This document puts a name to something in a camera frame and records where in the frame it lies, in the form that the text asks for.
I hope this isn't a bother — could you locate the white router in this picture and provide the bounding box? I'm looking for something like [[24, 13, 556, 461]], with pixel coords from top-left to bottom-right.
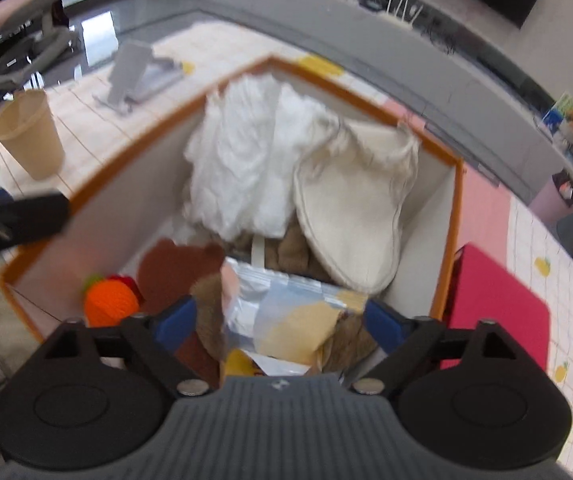
[[383, 0, 424, 26]]

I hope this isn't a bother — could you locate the beige paper cup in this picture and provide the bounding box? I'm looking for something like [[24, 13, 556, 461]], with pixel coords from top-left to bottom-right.
[[0, 89, 66, 181]]

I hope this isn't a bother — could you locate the green picture board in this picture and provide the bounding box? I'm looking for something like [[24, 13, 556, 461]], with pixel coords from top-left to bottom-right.
[[541, 91, 573, 133]]

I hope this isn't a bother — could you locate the lemon-print checked tablecloth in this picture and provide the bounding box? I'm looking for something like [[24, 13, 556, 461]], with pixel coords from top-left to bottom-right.
[[0, 20, 573, 480]]

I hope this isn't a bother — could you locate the orange cardboard box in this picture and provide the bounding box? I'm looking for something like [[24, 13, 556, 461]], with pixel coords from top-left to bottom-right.
[[0, 56, 467, 361]]

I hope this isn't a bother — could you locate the orange knit toy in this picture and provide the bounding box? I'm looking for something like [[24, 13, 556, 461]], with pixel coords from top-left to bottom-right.
[[82, 272, 142, 328]]

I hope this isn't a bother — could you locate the white fluffy cloth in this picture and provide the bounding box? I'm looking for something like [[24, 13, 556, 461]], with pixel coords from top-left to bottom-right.
[[182, 74, 342, 241]]

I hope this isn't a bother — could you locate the translucent white pouch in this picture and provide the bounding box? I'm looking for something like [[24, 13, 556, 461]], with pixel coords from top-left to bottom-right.
[[221, 257, 369, 376]]

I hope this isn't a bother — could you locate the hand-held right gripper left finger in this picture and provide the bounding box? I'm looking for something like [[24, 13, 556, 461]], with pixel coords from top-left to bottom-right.
[[31, 294, 217, 396]]

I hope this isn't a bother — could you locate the brown felt piece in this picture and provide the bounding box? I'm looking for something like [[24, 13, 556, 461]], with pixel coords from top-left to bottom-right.
[[136, 239, 227, 386]]

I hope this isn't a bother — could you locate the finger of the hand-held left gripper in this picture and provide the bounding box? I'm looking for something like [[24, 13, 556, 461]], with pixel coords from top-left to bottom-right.
[[0, 186, 72, 253]]

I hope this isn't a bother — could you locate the pink office chair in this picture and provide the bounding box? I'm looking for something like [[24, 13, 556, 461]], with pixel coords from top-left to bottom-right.
[[0, 0, 84, 93]]

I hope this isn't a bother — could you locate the pink knit item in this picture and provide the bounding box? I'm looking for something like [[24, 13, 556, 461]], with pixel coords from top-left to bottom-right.
[[219, 265, 241, 321]]

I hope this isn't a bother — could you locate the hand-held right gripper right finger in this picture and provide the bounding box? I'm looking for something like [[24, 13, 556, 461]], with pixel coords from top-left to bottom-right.
[[349, 299, 537, 396]]

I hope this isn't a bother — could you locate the brown fuzzy cloth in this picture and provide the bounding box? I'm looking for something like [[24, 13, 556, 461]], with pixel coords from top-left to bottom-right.
[[224, 217, 329, 283]]

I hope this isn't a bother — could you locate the pink waste bin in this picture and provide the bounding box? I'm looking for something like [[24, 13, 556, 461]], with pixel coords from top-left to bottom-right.
[[529, 170, 573, 221]]

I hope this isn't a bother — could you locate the white phone stand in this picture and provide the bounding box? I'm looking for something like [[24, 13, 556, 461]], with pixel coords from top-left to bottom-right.
[[91, 40, 184, 115]]

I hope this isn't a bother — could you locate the yellow cloth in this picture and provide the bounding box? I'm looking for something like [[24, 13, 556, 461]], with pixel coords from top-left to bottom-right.
[[224, 302, 339, 378]]

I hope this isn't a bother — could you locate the red cube box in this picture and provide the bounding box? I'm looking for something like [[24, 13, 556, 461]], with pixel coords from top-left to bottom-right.
[[441, 242, 552, 371]]

